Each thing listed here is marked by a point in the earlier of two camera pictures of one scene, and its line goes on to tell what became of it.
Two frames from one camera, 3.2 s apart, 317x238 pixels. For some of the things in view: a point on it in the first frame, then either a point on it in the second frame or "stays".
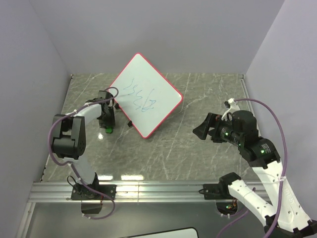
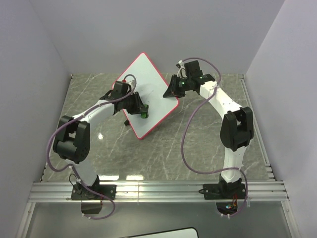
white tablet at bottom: [187, 232] stays
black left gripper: [111, 122] → [139, 107]
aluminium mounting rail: [61, 192] stays
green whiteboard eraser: [109, 129] → [145, 115]
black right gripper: [212, 119] → [172, 91]
